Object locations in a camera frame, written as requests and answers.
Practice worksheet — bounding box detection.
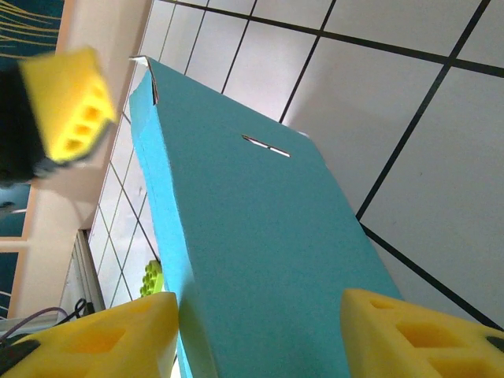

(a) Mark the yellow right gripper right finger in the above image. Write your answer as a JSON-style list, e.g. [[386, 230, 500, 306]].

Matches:
[[340, 288, 504, 378]]

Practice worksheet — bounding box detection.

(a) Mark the aluminium side rail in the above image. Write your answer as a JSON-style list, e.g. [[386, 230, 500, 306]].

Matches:
[[58, 229, 106, 316]]

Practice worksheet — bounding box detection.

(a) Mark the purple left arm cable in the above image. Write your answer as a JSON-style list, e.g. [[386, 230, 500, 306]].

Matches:
[[0, 306, 70, 348]]

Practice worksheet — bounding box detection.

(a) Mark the teal paper box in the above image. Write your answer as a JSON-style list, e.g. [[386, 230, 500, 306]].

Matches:
[[128, 56, 405, 378]]

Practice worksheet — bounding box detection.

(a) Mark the lime green toy brick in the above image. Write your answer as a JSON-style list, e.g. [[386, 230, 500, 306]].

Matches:
[[138, 261, 167, 296]]

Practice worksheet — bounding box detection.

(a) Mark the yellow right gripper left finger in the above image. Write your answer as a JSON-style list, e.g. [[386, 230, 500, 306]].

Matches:
[[0, 291, 180, 378]]

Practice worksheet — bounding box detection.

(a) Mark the thin black cable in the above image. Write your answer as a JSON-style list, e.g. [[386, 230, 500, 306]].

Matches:
[[72, 298, 95, 317]]

